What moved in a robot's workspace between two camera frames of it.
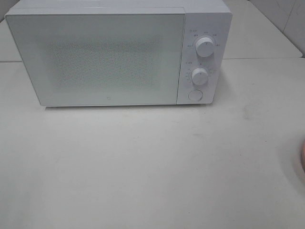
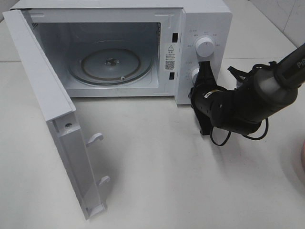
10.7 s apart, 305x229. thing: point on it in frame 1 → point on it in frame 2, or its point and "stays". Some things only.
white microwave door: (121, 56) → (59, 113)
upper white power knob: (205, 46) stays
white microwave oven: (123, 55) stays
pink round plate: (302, 158) stays
